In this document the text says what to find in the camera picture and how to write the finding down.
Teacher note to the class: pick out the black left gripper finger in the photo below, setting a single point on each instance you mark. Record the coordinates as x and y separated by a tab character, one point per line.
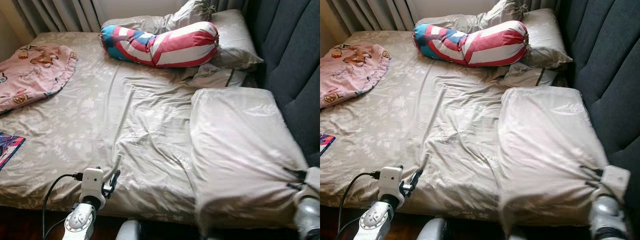
417	177
115	178

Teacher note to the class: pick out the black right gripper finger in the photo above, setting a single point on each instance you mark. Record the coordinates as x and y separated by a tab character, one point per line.
295	173
594	185
591	170
296	186

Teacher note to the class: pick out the colourful manga book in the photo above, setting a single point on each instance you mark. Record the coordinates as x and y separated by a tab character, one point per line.
9	147
326	142

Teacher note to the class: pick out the large beige floral pillow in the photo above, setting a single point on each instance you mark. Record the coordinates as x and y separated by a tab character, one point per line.
550	150
240	145

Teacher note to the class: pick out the pink cartoon print blanket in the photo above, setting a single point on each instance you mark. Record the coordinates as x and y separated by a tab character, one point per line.
30	75
350	75

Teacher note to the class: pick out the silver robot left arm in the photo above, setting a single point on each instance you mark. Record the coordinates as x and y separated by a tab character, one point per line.
80	220
375	220

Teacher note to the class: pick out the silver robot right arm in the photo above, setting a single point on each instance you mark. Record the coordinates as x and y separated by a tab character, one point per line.
607	220
307	217

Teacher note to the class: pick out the bed with beige floral sheet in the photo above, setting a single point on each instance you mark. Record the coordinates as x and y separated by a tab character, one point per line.
440	115
125	115

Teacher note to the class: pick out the folded beige cloth dark stripe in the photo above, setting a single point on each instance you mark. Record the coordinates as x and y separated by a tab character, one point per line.
217	77
530	77

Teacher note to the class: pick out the dark grey padded headboard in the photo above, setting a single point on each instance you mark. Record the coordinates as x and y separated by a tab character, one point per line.
605	60
290	50

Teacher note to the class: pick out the red white blue striped bolster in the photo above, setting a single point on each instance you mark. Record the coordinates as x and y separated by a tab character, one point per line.
475	45
165	45

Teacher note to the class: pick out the grey pleated curtain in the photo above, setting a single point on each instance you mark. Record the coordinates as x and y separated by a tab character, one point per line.
60	12
542	4
370	12
232	4

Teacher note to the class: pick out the grey knotted cloth bundle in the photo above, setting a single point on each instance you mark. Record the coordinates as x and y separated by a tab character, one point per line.
505	11
192	12

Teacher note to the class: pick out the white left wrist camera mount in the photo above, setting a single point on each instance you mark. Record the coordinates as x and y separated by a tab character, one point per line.
92	182
391	182

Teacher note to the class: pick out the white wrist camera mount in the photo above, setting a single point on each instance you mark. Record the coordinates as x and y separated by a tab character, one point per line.
391	182
92	182
312	180
615	182

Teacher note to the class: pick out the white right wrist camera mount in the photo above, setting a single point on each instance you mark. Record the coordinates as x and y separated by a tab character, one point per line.
312	180
615	182

